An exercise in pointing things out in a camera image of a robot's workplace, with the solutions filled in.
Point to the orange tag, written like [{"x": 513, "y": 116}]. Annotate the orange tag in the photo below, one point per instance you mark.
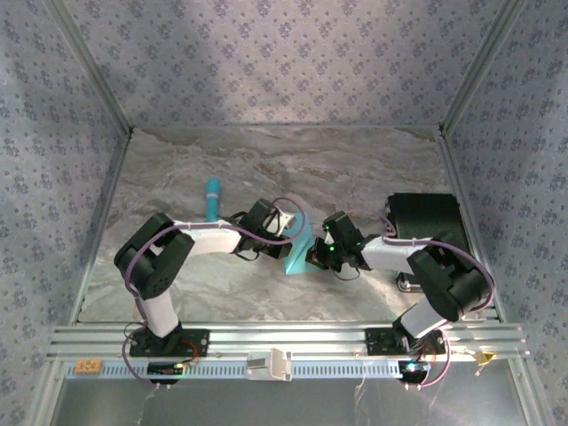
[{"x": 88, "y": 366}]

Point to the white plastic bracket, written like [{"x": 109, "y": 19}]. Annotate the white plastic bracket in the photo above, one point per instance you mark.
[{"x": 275, "y": 364}]

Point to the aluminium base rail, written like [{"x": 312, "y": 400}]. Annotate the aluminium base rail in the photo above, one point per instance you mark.
[{"x": 288, "y": 337}]

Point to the aluminium side rail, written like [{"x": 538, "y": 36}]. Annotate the aluminium side rail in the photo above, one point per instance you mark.
[
  {"x": 457, "y": 177},
  {"x": 103, "y": 222}
]

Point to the teal marker pen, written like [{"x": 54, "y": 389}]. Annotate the teal marker pen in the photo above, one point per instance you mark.
[{"x": 213, "y": 191}]

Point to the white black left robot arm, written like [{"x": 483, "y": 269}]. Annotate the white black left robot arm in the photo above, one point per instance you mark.
[{"x": 208, "y": 237}]

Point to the yellow connector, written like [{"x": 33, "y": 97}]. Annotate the yellow connector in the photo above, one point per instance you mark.
[{"x": 486, "y": 357}]

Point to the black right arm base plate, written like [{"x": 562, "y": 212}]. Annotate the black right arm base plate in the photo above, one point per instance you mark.
[{"x": 381, "y": 341}]

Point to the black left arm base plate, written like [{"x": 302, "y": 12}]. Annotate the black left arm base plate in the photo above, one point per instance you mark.
[{"x": 197, "y": 344}]

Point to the black tray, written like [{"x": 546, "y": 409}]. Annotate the black tray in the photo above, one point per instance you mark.
[{"x": 426, "y": 213}]

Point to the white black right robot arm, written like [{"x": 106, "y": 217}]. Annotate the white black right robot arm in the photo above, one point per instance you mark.
[{"x": 390, "y": 253}]

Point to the light blue paper sheet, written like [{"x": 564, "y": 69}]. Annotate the light blue paper sheet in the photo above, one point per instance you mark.
[{"x": 299, "y": 262}]

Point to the black right controller board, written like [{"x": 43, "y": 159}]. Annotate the black right controller board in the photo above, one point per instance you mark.
[{"x": 412, "y": 368}]

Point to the black left controller board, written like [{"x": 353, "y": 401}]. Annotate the black left controller board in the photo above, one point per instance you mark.
[{"x": 164, "y": 368}]

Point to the aluminium corner post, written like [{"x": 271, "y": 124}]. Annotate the aluminium corner post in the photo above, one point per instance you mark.
[
  {"x": 95, "y": 66},
  {"x": 479, "y": 66}
]

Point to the black controller board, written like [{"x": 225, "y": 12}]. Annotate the black controller board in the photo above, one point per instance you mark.
[
  {"x": 164, "y": 368},
  {"x": 412, "y": 368}
]

